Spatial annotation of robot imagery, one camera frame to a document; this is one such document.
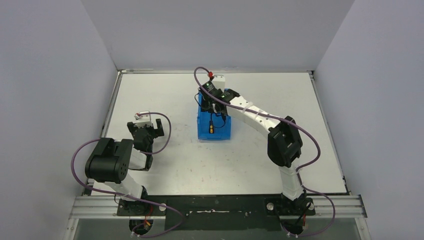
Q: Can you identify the black yellow screwdriver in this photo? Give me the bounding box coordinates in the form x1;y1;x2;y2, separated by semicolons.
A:
209;113;215;134

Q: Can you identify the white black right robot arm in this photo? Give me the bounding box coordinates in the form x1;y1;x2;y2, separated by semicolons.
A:
200;87;304;215

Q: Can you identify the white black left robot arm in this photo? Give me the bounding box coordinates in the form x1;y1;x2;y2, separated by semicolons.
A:
85;118;165;216

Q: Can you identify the blue plastic bin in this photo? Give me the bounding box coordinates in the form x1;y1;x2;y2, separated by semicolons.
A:
194;92;232;141

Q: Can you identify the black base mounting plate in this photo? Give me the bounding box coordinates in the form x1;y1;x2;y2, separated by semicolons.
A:
116;193;316;231

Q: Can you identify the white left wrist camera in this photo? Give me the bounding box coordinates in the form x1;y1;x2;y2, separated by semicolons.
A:
134;111;152;124

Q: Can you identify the aluminium frame rail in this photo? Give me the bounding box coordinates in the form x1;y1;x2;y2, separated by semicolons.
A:
68;194;368;220

